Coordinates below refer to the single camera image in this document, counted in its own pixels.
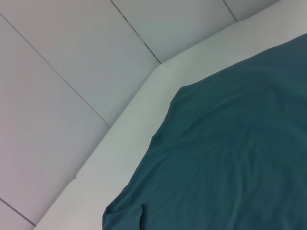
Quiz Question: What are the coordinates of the blue t-shirt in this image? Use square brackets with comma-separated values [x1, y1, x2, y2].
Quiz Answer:
[102, 33, 307, 230]

